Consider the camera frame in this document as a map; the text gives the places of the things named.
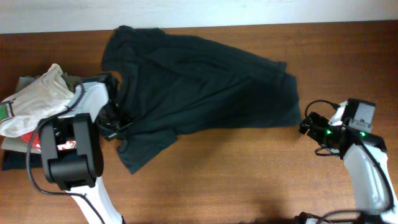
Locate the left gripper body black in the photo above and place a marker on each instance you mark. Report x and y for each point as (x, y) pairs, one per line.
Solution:
(114, 122)

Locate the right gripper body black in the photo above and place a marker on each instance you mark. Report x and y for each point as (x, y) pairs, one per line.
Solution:
(324, 134)

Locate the dark green t-shirt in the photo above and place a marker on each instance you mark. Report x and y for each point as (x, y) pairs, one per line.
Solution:
(175, 85)

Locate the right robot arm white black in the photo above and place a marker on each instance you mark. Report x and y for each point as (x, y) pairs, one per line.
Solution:
(347, 135)

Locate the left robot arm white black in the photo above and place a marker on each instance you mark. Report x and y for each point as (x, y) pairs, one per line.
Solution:
(72, 157)

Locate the black folded garment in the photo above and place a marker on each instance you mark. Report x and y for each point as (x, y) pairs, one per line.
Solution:
(13, 160)

